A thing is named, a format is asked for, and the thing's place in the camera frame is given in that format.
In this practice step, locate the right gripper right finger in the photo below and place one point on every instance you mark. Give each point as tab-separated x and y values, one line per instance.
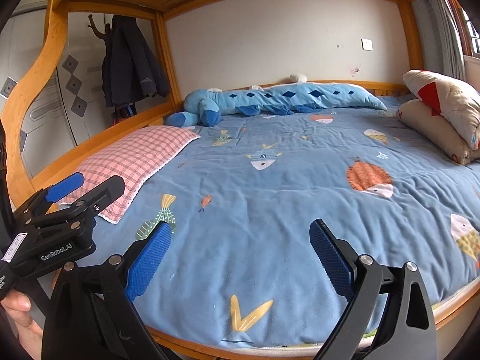
406	329

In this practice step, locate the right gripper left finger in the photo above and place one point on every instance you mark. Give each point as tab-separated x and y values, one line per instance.
93	314

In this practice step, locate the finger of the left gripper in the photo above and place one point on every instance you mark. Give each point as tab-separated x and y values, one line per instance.
41	201
89	205

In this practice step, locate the person left hand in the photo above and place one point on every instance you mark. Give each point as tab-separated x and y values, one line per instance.
29	333

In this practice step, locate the pink checked pillow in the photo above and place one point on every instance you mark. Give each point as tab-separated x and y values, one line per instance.
136	158

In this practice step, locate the white patterned wardrobe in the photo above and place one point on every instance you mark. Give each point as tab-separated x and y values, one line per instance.
71	107

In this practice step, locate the dark hanging jacket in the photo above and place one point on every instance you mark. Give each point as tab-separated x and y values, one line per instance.
130	71

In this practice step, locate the blue patterned bed blanket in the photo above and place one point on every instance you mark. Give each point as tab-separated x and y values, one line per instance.
241	272

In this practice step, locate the blue crocodile plush pillow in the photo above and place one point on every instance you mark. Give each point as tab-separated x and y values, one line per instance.
206	107

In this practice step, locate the wooden coat rack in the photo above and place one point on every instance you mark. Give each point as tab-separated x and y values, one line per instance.
105	35

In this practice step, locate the beige bottom pillow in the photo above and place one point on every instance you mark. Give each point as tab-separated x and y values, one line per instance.
415	114

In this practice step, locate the white red top pillow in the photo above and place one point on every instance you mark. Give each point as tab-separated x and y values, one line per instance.
454	100

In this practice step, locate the white plush toy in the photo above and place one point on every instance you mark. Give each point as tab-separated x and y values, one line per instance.
298	78

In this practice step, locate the grey curtain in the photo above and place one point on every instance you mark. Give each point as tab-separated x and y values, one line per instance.
440	38

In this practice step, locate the wooden bunk bed frame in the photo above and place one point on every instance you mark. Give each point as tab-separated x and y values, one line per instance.
232	44

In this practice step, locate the white wall switch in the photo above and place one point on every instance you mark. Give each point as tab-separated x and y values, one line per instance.
367	44

